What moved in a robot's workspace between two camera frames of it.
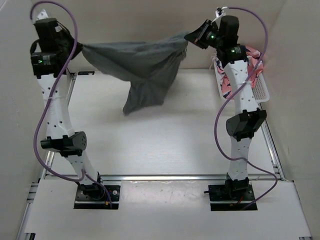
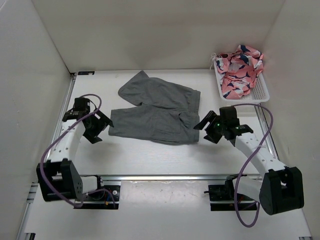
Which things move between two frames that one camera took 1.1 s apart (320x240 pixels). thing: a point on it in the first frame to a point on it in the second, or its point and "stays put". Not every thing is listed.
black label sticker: [85, 72] stays put
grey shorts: [151, 66] to [167, 114]
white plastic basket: [260, 86] stays put
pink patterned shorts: [253, 58] stays put
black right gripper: [197, 37] to [211, 117]
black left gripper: [64, 34] to [103, 122]
